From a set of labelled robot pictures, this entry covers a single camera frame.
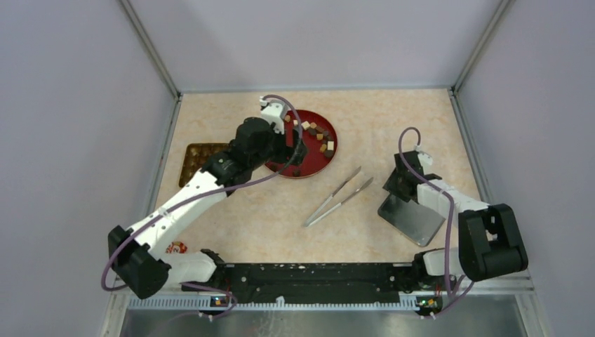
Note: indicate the red round tray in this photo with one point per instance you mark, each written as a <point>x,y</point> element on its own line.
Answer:
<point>320,132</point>

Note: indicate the white cable duct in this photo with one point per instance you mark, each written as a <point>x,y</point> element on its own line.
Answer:
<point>207,303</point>

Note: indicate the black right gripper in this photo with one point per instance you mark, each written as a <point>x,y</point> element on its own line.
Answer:
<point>390,185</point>

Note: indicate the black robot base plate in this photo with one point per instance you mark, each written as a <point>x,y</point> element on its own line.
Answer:
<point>323,283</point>

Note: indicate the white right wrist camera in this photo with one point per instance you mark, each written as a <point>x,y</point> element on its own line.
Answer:
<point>426,161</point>

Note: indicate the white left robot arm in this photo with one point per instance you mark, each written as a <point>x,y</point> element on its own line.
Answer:
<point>137,253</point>

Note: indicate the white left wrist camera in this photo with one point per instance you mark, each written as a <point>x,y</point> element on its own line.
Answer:
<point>273,111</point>

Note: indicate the gold chocolate box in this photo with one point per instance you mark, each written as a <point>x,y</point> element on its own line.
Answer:
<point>196,155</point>

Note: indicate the steel serving tongs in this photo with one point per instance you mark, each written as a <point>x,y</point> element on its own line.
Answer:
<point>354,183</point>

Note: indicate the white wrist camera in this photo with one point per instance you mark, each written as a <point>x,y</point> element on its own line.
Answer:
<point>273,111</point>
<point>426,161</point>

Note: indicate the silver box lid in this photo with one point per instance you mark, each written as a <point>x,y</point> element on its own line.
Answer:
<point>418,223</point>

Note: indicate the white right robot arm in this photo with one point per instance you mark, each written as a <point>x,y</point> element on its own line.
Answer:
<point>420,203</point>

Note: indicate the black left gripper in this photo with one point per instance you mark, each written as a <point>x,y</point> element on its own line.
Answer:
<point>285,149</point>

